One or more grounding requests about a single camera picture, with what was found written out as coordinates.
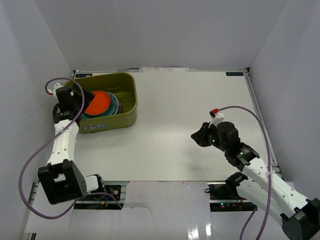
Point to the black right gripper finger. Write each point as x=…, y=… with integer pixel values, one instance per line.
x=199, y=137
x=207, y=127

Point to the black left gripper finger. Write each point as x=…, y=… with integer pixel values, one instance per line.
x=84, y=106
x=80, y=93

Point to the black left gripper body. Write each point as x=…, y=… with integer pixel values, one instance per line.
x=81, y=97

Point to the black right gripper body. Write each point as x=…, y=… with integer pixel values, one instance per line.
x=212, y=139

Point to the orange glossy plate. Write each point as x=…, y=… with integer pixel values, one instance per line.
x=99, y=104

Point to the teal scalloped plate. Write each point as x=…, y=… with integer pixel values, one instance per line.
x=111, y=111

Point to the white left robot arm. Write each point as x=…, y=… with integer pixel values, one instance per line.
x=60, y=178

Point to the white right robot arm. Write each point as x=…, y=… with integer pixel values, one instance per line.
x=298, y=215

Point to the olive green plastic bin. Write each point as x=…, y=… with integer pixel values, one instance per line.
x=123, y=86

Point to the white paper sheets at back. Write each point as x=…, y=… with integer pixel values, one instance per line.
x=163, y=69

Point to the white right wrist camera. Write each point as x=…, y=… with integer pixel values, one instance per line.
x=216, y=117

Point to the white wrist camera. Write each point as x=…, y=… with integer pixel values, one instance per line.
x=216, y=117
x=53, y=91

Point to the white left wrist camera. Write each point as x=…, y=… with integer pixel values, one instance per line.
x=53, y=91

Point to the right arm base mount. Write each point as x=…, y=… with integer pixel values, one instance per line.
x=224, y=198

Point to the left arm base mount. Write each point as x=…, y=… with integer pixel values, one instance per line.
x=112, y=199

